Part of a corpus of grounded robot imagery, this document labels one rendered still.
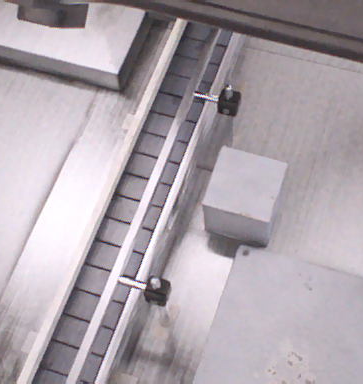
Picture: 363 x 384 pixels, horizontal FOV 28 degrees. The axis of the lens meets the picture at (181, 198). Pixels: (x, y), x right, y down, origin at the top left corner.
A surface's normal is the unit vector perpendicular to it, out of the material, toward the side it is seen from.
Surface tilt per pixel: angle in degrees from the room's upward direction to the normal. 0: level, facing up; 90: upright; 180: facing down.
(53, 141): 0
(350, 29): 41
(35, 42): 0
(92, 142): 0
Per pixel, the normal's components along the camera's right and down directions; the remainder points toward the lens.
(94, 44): -0.07, -0.45
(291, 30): -0.18, 0.24
